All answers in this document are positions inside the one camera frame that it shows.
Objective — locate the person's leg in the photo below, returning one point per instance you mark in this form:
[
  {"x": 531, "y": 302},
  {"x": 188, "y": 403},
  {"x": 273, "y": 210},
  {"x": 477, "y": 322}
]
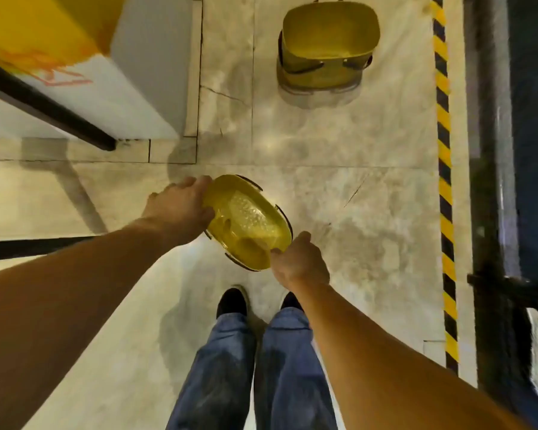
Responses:
[
  {"x": 291, "y": 376},
  {"x": 215, "y": 380}
]

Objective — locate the yellow white display stand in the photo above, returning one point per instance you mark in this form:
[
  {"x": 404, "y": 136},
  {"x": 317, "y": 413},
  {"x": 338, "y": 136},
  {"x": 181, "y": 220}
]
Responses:
[{"x": 27, "y": 22}]

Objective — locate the person's left leg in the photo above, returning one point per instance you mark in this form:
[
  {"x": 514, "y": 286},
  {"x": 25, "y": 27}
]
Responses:
[{"x": 215, "y": 380}]

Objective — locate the person's right forearm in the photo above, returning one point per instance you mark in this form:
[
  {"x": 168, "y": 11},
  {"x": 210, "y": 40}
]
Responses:
[{"x": 385, "y": 367}]

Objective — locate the person's left forearm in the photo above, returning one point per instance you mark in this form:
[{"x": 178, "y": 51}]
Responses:
[{"x": 71, "y": 309}]

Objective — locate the black shoe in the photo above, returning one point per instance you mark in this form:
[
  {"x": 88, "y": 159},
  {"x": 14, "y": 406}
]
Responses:
[
  {"x": 231, "y": 302},
  {"x": 291, "y": 302}
]

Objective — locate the black metal bar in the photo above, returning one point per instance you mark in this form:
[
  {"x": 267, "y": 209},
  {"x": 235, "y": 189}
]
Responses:
[
  {"x": 49, "y": 107},
  {"x": 27, "y": 248}
]

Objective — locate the black left shoe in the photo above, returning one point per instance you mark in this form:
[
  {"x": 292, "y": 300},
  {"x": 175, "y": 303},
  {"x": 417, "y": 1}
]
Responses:
[{"x": 231, "y": 302}]

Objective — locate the person's right hand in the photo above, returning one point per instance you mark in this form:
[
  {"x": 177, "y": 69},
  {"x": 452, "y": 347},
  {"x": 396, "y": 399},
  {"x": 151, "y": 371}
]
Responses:
[{"x": 300, "y": 264}]

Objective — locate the black right shoe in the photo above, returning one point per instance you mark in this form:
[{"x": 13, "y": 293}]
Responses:
[{"x": 291, "y": 302}]

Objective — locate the person's right leg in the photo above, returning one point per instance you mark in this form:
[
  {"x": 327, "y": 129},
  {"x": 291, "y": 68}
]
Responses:
[{"x": 291, "y": 376}]

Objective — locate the person's left hand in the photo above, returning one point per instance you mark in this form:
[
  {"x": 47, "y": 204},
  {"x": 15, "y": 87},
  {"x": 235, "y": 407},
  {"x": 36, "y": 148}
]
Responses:
[{"x": 175, "y": 214}]

